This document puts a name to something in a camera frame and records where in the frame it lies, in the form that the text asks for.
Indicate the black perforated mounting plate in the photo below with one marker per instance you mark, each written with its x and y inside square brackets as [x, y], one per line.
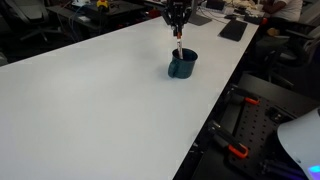
[263, 130]

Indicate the black keyboard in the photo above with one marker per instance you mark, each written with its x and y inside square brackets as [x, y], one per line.
[233, 30]

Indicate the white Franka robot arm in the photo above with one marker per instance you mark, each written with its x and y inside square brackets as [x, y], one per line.
[301, 143]

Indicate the grey office chair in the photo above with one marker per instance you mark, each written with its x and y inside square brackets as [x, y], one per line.
[31, 16]

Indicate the dark teal mug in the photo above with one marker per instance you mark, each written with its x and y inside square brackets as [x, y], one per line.
[183, 66]

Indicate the dark cluttered desk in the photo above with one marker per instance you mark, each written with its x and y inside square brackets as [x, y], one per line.
[106, 15]

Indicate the orange capped marker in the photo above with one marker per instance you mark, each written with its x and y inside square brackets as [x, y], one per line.
[179, 46]

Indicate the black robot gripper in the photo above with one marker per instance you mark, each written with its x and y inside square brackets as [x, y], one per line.
[176, 11]

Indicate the person in white shirt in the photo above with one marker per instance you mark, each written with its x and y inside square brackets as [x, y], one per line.
[285, 9]

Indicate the black office chair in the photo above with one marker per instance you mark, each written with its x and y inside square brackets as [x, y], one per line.
[296, 53]

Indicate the yellow tool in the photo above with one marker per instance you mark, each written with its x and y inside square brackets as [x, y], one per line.
[102, 4]

